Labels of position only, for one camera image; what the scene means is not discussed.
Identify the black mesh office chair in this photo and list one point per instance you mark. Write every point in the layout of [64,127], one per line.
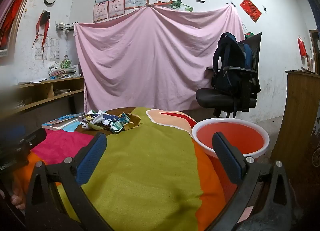
[225,96]

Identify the green wall photos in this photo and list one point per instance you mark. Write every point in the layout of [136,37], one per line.
[180,6]

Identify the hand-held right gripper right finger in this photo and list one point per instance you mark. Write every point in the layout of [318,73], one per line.
[227,157]

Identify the glass jar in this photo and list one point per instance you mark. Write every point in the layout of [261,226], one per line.
[66,61]

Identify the wooden door frame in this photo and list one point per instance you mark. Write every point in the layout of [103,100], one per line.
[15,16]

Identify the pink hanging bed sheet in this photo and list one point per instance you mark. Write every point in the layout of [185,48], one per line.
[150,66]

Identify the dark blue backpack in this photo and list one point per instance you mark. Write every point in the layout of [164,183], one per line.
[230,61]

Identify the colourful patchwork blanket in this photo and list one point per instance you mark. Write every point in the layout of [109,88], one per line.
[155,166]

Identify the red diamond paper decoration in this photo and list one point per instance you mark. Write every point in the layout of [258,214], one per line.
[250,9]

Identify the wooden cabinet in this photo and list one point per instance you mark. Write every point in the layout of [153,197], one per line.
[300,126]

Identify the red plastic basin white rim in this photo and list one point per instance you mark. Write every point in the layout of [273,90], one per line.
[230,133]

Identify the red hanging ornament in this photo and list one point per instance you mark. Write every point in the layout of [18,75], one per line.
[302,46]

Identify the red hanging scarf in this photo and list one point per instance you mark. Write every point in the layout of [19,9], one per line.
[42,26]

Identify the person's left hand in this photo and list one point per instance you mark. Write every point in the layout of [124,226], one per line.
[18,197]

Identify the blue cover book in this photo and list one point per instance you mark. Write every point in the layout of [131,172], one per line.
[61,121]

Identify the white wall calendar sheets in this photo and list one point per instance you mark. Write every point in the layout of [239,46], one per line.
[46,48]

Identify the wooden shelf desk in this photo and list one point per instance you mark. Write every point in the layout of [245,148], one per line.
[47,88]

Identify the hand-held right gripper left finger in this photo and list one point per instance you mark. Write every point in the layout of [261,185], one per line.
[92,158]

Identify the stack of books and papers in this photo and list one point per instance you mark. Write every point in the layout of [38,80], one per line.
[62,72]

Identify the pile of paper scraps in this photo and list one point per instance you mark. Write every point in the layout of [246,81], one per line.
[110,121]

